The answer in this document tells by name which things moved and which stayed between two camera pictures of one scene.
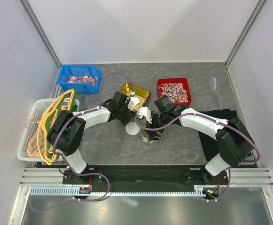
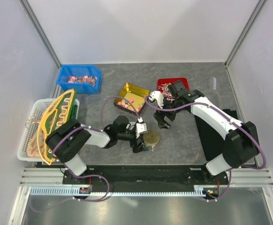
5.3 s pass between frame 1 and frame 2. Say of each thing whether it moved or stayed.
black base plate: stayed
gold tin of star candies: stayed
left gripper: moved
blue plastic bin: stayed
